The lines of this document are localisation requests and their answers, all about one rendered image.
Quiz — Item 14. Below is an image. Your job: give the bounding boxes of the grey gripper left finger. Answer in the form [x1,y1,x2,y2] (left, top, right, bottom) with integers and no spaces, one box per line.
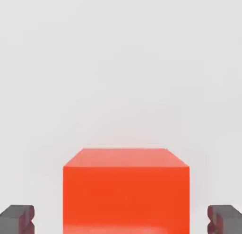
[0,204,35,234]

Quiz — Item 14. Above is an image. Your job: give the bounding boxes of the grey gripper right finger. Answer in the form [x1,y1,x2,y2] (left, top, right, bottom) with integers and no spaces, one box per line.
[207,204,242,234]

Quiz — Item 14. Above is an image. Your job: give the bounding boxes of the small red cube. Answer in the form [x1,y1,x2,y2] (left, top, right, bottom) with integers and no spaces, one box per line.
[62,147,190,234]

